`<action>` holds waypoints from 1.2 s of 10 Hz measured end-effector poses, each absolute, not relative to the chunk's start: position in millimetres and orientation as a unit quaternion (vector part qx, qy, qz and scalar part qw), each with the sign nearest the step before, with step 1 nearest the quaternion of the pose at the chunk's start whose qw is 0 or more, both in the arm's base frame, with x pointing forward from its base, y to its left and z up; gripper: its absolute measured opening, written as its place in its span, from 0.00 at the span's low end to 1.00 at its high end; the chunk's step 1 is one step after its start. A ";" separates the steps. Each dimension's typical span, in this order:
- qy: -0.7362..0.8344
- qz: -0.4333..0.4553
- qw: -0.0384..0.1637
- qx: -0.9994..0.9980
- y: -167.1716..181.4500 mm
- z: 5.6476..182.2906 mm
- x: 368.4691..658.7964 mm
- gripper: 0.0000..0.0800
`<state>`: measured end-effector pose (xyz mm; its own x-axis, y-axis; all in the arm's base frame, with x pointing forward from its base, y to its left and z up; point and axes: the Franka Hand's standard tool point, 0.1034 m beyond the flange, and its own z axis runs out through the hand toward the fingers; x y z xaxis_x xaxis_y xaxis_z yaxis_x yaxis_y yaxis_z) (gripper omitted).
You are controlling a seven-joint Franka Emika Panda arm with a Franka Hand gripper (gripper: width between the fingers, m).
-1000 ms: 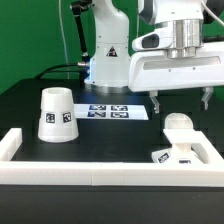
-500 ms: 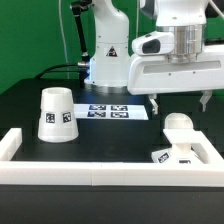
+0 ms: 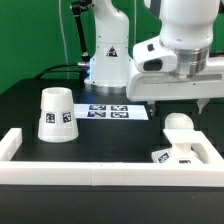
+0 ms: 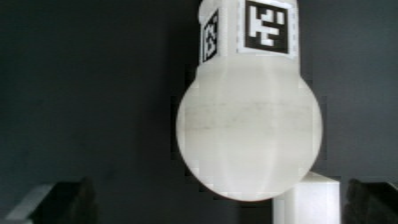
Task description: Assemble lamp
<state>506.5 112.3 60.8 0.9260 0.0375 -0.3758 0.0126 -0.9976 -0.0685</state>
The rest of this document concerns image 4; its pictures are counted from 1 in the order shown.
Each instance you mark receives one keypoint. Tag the white lamp bulb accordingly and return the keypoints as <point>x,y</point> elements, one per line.
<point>249,119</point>

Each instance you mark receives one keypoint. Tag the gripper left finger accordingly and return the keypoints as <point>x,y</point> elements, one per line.
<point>59,203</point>

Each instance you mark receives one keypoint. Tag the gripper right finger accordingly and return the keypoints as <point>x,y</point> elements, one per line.
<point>372,203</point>

